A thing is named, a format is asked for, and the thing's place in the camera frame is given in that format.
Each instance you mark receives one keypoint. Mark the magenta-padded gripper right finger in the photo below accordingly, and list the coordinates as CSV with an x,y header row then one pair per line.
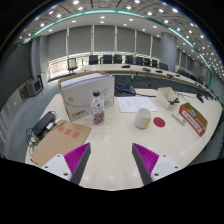
x,y
146,157

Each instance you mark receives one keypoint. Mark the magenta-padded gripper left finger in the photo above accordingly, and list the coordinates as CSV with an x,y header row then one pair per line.
x,y
77,156

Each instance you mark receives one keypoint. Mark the clear bottle with white label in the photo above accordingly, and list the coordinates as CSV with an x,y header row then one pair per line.
x,y
97,110

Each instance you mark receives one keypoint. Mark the brown paper envelope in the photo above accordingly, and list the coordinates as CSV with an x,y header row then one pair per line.
x,y
60,140

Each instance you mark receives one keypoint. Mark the flat round red coaster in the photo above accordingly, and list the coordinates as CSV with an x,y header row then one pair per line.
x,y
159,122

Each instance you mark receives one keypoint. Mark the white mug with yellow print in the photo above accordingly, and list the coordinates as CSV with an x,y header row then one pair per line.
x,y
142,118

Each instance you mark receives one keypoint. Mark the small white charger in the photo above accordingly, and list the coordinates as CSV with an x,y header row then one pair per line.
x,y
58,121

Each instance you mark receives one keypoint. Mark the black power adapter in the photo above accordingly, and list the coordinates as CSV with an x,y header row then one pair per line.
x,y
43,123

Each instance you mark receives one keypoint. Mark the white printed paper sheet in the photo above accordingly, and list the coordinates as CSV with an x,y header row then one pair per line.
x,y
135,104

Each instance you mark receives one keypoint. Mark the open red cardboard box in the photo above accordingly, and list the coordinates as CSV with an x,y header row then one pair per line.
x,y
193,124

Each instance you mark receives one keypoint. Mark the white copy paper box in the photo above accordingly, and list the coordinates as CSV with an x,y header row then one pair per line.
x,y
80,96

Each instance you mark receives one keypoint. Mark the black clip in white box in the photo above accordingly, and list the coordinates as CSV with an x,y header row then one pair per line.
x,y
173,101

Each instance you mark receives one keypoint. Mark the open white cardboard box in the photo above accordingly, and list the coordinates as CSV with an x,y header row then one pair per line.
x,y
163,96

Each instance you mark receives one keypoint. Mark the black desk phone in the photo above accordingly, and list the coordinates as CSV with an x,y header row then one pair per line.
x,y
125,90

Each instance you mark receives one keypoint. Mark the black desk microphone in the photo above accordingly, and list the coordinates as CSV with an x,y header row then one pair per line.
x,y
200,97

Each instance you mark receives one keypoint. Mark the grey box monitor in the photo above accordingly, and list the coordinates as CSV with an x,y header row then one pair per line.
x,y
33,87

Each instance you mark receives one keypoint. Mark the single black office chair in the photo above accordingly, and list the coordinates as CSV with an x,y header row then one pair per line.
x,y
72,64

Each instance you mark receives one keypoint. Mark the long curved conference desk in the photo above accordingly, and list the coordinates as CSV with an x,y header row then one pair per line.
x,y
110,69

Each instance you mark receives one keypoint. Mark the row of black office chairs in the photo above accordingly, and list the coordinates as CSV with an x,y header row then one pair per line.
x,y
116,59

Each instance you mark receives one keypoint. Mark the group of ceiling lights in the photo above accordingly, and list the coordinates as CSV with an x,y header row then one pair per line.
x,y
173,20

